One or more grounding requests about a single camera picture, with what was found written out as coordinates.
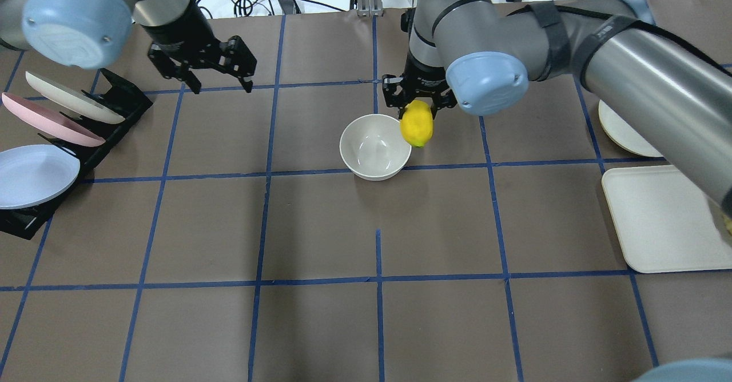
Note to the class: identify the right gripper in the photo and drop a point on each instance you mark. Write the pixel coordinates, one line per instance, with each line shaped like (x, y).
(424, 78)

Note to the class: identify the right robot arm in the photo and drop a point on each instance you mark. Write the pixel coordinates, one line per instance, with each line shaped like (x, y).
(463, 53)

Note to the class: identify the cream round plate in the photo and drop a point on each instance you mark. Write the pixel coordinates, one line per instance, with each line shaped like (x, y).
(622, 134)

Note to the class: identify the cream rectangular tray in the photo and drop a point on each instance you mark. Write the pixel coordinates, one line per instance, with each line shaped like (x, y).
(664, 223)

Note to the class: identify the beige ceramic bowl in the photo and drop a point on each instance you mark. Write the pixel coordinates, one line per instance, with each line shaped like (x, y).
(372, 147)

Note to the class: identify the light blue plate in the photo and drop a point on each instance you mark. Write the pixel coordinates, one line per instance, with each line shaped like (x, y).
(35, 174)

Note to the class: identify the pink plate in rack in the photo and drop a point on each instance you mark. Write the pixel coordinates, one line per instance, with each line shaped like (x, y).
(53, 123)

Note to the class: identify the sliced mango pieces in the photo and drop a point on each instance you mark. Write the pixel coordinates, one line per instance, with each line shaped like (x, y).
(727, 223)

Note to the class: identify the cream plate in rack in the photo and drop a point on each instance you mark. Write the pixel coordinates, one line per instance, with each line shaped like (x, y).
(72, 99)

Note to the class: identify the black dish rack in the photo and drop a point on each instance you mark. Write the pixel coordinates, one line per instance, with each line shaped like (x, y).
(124, 98)

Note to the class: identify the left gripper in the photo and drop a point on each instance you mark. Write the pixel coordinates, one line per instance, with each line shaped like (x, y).
(184, 36)

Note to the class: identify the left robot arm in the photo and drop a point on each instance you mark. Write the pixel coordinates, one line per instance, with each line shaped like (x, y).
(91, 34)

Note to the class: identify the yellow lemon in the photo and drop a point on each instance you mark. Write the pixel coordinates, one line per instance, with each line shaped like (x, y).
(416, 123)

